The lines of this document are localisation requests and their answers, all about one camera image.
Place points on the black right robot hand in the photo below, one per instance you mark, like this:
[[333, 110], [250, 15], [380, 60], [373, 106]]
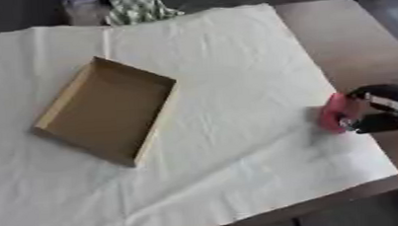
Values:
[[391, 100]]

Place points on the red cylindrical can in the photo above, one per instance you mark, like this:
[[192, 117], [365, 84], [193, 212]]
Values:
[[337, 113]]

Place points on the tan cardboard box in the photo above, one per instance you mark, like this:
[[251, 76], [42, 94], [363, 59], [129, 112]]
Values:
[[107, 112]]

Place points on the green white checked cloth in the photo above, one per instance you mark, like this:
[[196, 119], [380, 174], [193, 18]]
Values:
[[137, 6]]

